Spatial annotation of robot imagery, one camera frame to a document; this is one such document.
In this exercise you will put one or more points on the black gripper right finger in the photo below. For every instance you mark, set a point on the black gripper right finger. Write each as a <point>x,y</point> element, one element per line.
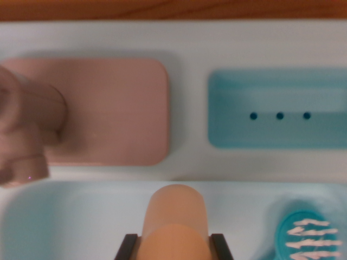
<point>221,247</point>

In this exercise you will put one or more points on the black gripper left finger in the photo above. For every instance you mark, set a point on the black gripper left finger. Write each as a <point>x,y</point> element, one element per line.
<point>128,249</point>

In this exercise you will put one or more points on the beige detergent bottle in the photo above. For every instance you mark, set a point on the beige detergent bottle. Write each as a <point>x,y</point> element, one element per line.
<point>176,211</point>

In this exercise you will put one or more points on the light blue toy sink unit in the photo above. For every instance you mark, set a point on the light blue toy sink unit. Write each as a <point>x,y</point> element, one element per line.
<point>189,40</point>

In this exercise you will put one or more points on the teal dish brush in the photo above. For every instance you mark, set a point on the teal dish brush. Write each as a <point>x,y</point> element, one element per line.
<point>283,230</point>

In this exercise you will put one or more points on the grey toy faucet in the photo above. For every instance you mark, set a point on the grey toy faucet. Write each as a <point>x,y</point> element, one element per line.
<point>108,113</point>

